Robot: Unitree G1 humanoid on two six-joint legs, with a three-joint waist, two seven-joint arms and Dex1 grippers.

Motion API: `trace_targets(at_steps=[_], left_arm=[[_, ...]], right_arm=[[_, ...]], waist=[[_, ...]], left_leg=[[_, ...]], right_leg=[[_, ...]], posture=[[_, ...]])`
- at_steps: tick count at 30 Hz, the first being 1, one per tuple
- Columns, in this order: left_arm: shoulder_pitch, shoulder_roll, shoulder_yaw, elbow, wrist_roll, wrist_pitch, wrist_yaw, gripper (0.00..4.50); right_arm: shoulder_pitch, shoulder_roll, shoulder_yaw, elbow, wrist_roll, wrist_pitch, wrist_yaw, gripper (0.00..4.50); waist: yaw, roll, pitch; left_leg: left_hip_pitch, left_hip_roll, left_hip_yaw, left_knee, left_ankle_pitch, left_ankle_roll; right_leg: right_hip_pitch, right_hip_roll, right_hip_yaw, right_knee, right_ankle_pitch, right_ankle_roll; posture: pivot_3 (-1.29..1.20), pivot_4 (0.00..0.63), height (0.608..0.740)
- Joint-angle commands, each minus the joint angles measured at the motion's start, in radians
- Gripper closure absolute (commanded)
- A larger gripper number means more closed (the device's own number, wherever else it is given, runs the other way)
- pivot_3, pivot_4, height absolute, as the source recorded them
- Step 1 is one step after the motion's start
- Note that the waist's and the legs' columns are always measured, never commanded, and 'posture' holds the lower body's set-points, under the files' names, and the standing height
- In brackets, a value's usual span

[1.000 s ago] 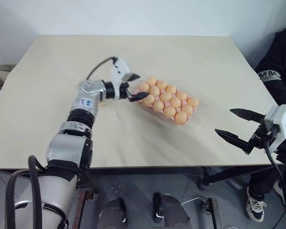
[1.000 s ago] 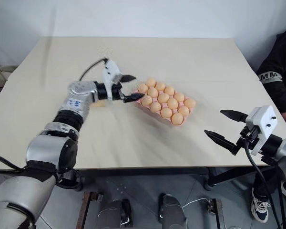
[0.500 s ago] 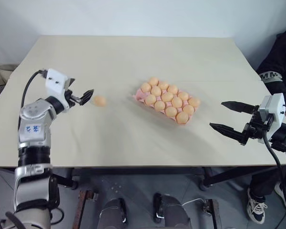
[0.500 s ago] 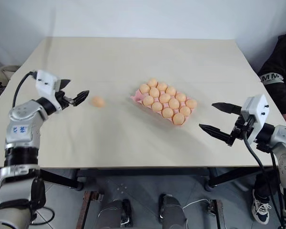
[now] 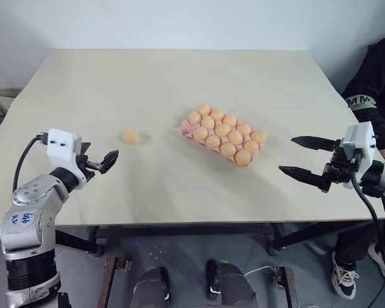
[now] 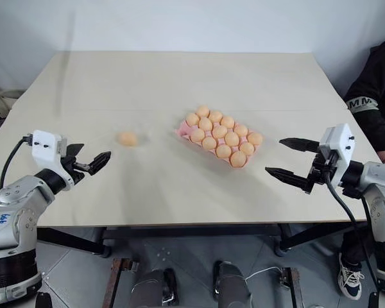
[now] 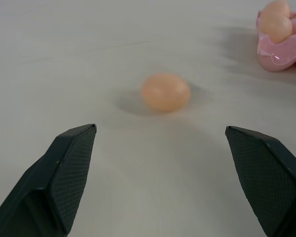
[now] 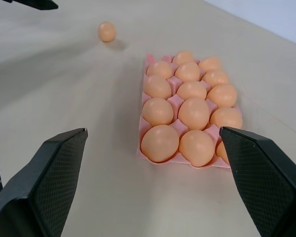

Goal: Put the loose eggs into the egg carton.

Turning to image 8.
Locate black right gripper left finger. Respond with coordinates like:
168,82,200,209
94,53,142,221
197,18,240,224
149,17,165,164
0,127,89,237

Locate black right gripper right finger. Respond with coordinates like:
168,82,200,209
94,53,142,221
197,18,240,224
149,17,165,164
219,126,296,237

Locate pink plastic egg tray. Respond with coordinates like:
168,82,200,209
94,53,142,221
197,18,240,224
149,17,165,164
135,52,244,170

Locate orange plastic egg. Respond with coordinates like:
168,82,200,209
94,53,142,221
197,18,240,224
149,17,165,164
178,96,211,131
198,56,222,73
179,130,216,167
141,124,180,163
97,21,116,42
206,83,238,108
172,51,196,65
201,70,230,88
142,97,175,126
147,61,175,79
209,107,243,129
174,61,201,82
216,140,231,165
143,75,173,100
176,80,208,100

